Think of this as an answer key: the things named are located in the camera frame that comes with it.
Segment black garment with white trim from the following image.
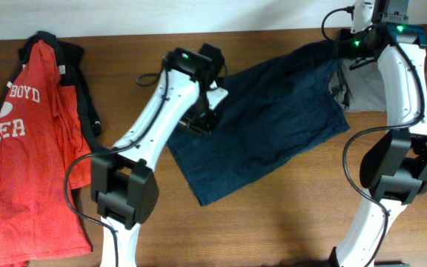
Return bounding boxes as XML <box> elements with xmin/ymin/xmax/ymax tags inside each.
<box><xmin>0</xmin><ymin>30</ymin><xmax>103</xmax><ymax>260</ymax></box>

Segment folded grey garment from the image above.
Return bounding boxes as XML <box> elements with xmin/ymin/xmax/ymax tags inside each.
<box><xmin>328</xmin><ymin>59</ymin><xmax>386</xmax><ymax>113</ymax></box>

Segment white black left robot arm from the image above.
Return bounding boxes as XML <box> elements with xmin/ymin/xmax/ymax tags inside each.
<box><xmin>90</xmin><ymin>44</ymin><xmax>228</xmax><ymax>266</ymax></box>

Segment dark teal shorts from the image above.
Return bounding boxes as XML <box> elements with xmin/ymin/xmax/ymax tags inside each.
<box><xmin>167</xmin><ymin>41</ymin><xmax>349</xmax><ymax>206</ymax></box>

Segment red printed t-shirt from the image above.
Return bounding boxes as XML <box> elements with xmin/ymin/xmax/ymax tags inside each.
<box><xmin>0</xmin><ymin>39</ymin><xmax>94</xmax><ymax>267</ymax></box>

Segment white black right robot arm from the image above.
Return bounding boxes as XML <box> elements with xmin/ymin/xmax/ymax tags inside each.
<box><xmin>328</xmin><ymin>0</ymin><xmax>427</xmax><ymax>267</ymax></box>

